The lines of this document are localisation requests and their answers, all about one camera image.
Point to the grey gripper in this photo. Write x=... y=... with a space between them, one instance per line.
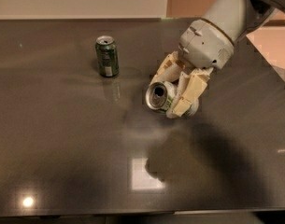
x=204 y=45

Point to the white green 7up can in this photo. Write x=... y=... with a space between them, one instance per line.
x=161 y=95

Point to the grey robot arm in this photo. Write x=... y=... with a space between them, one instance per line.
x=237 y=18

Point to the dark green soda can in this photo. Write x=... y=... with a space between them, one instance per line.
x=107 y=56

